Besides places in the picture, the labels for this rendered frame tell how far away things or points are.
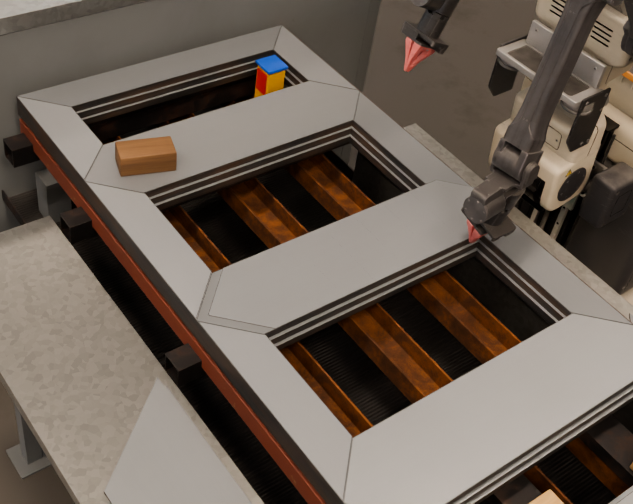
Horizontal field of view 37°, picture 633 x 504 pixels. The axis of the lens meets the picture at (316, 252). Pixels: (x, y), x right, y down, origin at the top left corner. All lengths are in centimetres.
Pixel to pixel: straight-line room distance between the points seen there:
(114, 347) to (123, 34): 83
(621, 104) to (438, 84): 154
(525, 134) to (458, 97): 224
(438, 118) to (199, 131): 186
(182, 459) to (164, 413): 10
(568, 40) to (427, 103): 223
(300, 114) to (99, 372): 81
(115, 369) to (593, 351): 91
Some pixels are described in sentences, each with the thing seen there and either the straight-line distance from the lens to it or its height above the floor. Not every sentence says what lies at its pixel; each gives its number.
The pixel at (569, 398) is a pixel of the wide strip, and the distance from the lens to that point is 178.
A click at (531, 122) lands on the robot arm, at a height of 120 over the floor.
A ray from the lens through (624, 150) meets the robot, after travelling 263.
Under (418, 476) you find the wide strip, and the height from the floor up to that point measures 87.
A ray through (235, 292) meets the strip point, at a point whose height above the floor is 87.
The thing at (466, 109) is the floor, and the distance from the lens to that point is 396.
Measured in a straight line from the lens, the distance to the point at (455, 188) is 212.
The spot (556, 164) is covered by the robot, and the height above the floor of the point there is 80.
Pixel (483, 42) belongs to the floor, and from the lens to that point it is 445.
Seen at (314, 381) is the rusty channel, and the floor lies 68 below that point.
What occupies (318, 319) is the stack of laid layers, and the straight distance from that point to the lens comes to 180.
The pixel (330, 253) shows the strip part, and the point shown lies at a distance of 189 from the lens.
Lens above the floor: 217
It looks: 44 degrees down
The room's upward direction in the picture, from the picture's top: 10 degrees clockwise
